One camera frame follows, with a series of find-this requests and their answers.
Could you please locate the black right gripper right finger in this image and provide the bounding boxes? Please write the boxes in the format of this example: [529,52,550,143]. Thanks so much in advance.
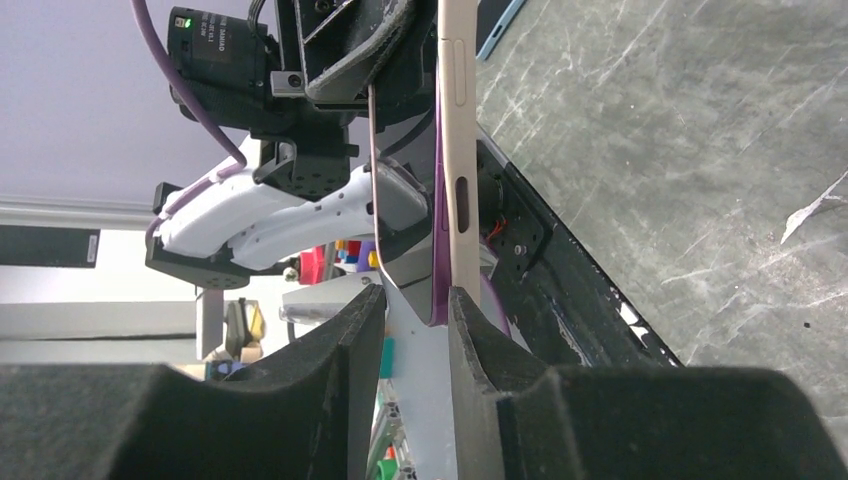
[448,287,847,479]

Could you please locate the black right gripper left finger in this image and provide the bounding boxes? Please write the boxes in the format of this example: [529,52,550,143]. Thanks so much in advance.
[1,285,386,479]

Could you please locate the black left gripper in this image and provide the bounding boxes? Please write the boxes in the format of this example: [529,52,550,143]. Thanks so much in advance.
[271,1,436,199]

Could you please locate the black phone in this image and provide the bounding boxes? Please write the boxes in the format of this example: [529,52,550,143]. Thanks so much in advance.
[370,67,450,327]

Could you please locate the beige phone case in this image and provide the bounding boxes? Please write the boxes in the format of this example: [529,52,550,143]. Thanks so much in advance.
[437,0,481,303]

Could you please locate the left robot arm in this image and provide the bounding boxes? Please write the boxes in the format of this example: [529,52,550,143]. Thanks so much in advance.
[133,1,437,290]

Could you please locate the phone in blue case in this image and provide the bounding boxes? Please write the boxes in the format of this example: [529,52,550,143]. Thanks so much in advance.
[476,0,525,61]

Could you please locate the black base frame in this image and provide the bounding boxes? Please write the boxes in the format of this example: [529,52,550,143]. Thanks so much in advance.
[477,130,680,367]

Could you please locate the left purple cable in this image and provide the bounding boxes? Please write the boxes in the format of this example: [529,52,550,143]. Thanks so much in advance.
[129,0,250,246]

